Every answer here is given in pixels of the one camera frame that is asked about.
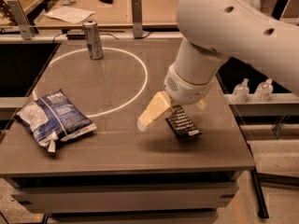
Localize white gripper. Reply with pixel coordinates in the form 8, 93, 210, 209
137, 64, 213, 132

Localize middle metal bracket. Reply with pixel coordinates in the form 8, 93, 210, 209
131, 0, 143, 38

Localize blue white chip bag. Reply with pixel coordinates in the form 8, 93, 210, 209
16, 90, 96, 153

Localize white table drawer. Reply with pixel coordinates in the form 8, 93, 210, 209
13, 182, 238, 214

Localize white paper sheet left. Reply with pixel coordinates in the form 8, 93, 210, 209
46, 6, 94, 24

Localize black cable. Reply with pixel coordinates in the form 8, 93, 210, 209
51, 31, 120, 45

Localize black rxbar chocolate bar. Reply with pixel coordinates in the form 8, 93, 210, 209
165, 105, 201, 140

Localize metal bracket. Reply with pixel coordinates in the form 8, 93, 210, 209
131, 0, 143, 38
7, 0, 35, 40

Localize left metal bracket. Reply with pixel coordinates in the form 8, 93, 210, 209
7, 0, 35, 40

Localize left clear sanitizer bottle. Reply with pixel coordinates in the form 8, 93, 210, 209
231, 78, 249, 104

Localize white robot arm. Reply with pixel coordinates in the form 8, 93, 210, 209
137, 0, 299, 131

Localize clear sanitizer bottle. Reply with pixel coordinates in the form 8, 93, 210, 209
231, 78, 249, 104
254, 78, 274, 102

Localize right clear sanitizer bottle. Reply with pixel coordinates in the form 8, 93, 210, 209
254, 78, 274, 102

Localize silver redbull can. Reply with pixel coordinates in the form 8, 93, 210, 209
82, 20, 104, 60

